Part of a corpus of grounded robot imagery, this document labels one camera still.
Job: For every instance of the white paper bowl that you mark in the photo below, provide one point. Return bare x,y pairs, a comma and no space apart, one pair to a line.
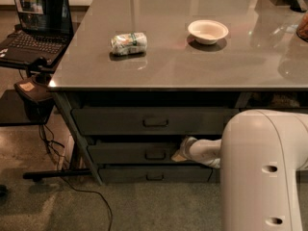
208,32

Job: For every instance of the grey drawer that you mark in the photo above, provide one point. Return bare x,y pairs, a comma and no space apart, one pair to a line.
158,152
151,120
158,173

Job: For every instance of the brown object counter edge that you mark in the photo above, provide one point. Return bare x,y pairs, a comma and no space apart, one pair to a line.
302,29

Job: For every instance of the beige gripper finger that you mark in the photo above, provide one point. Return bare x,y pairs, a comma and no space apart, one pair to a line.
178,157

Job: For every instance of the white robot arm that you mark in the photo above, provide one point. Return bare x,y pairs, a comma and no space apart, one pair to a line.
258,157

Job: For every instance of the grey counter cabinet frame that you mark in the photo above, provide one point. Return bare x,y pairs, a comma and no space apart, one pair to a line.
67,101

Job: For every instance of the black laptop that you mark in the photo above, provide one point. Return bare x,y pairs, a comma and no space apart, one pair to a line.
45,32

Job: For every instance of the wrapped food package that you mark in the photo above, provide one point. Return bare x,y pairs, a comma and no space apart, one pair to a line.
129,44

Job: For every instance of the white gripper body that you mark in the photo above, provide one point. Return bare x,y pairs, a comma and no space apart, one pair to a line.
196,150

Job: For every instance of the black laptop stand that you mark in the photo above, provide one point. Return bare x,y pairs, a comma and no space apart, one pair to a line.
30,102

